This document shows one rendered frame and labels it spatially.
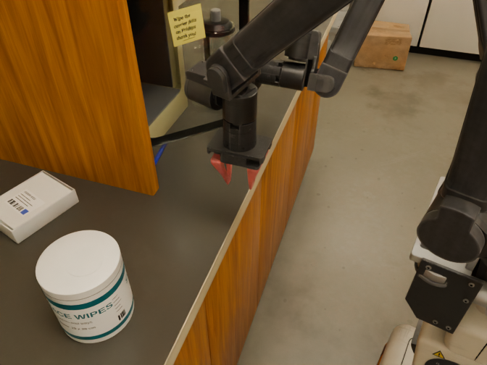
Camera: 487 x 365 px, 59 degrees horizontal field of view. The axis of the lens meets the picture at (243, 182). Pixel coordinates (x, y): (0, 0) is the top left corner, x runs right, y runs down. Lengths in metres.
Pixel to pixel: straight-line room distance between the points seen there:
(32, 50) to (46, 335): 0.54
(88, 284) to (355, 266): 1.59
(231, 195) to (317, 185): 1.51
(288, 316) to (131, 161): 1.15
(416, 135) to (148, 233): 2.37
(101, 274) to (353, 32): 0.64
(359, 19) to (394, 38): 2.81
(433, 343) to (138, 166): 0.73
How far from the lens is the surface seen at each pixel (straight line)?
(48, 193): 1.06
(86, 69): 0.92
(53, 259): 0.76
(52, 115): 1.06
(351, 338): 1.92
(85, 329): 0.79
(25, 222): 1.01
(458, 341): 0.99
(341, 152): 2.77
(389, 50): 3.76
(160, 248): 0.93
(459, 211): 0.55
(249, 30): 0.58
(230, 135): 0.72
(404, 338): 1.64
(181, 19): 0.99
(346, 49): 0.92
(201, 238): 0.93
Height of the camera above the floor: 1.64
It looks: 41 degrees down
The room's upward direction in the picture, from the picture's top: straight up
